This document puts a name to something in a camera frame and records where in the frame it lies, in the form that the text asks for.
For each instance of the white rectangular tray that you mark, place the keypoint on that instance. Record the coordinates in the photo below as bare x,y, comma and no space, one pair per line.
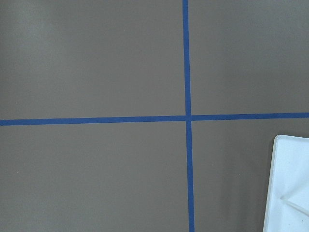
287,207

